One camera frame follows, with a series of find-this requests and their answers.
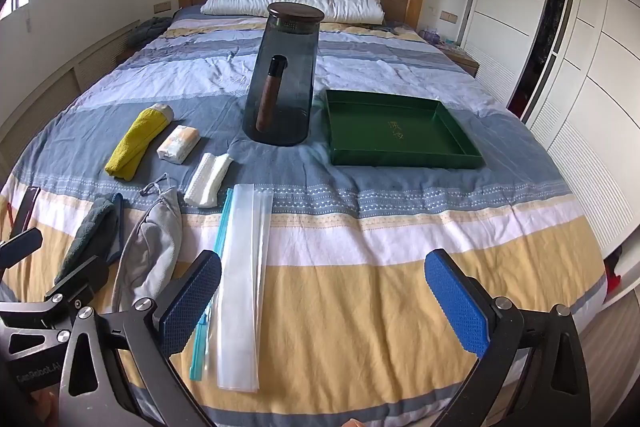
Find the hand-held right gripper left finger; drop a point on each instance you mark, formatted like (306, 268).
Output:
(192, 302)

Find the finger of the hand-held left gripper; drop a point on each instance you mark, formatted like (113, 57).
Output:
(22, 246)
(80, 279)

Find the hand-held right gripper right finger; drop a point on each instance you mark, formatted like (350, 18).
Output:
(455, 307)

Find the grey fluffy towel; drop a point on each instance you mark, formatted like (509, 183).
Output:
(90, 232)

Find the clear zip bag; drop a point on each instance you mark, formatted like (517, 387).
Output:
(240, 282)

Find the grey eye mask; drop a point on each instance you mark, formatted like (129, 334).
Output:
(150, 247)

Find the white cloth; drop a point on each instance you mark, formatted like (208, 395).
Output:
(206, 182)

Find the yellow towel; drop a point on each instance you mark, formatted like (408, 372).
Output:
(135, 142)

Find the tissue packet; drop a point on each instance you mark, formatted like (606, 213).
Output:
(177, 146)

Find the green tray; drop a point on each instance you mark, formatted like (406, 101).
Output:
(400, 132)

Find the striped blanket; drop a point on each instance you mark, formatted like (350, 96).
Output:
(400, 232)

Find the red cloth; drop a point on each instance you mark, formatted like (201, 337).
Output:
(612, 279)

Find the beige radiator cover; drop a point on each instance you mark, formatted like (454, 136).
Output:
(60, 87)

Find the wooden nightstand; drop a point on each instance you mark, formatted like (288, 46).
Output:
(462, 59)

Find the dark grey cushion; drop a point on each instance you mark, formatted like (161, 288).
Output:
(150, 32)

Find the smoked glass pitcher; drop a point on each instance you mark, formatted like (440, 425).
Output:
(295, 57)

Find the purple item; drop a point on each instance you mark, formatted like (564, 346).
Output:
(430, 36)

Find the white wardrobe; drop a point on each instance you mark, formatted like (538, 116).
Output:
(575, 57)

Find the wall switch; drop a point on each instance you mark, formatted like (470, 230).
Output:
(448, 16)
(161, 7)

